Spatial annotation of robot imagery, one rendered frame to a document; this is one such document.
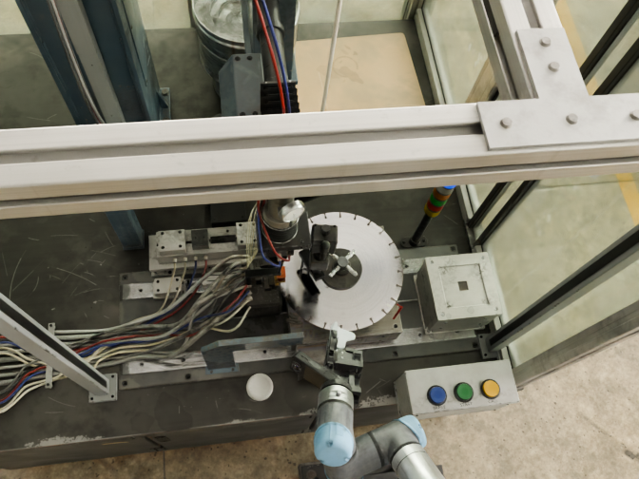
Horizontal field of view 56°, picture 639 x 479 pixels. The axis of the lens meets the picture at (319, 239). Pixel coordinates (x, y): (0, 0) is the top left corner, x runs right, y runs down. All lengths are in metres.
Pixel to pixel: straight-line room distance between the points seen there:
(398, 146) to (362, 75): 1.72
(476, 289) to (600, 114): 1.23
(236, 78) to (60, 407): 1.02
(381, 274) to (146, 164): 1.21
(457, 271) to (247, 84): 0.85
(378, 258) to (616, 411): 1.50
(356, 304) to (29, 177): 1.19
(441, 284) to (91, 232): 1.02
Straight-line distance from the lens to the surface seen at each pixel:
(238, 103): 1.09
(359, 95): 2.10
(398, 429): 1.33
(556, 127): 0.47
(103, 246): 1.86
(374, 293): 1.56
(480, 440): 2.55
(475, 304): 1.67
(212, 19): 1.86
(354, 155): 0.42
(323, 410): 1.26
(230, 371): 1.68
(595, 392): 2.78
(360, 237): 1.61
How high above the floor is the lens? 2.40
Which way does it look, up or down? 66 degrees down
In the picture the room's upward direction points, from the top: 12 degrees clockwise
